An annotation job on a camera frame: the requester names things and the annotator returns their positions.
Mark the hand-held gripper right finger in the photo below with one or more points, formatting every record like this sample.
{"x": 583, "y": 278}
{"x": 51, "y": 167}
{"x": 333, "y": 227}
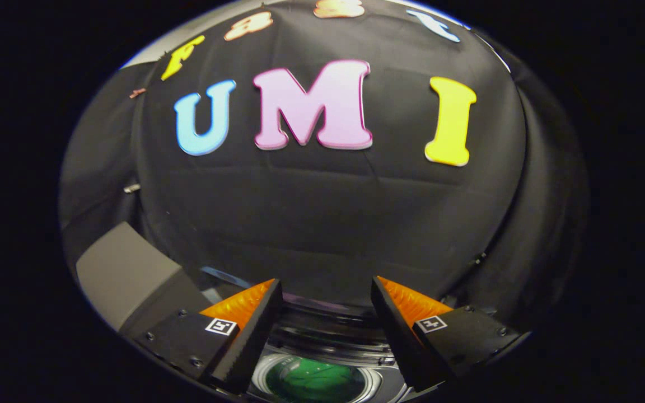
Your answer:
{"x": 398, "y": 336}

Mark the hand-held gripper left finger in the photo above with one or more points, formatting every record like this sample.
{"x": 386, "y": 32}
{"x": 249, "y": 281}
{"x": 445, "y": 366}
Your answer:
{"x": 247, "y": 347}

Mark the grey washing machine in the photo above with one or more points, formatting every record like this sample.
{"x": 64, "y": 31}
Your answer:
{"x": 375, "y": 378}

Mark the green polo shirt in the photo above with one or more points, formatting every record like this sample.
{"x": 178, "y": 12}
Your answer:
{"x": 311, "y": 380}

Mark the black backdrop cloth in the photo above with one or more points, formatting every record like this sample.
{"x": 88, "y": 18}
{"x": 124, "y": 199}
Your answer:
{"x": 328, "y": 212}

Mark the silver cloth clip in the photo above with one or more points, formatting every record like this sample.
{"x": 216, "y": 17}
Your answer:
{"x": 131, "y": 188}

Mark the pink cloth clip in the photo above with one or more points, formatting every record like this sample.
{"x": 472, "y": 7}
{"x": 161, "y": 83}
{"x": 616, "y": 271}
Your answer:
{"x": 137, "y": 92}

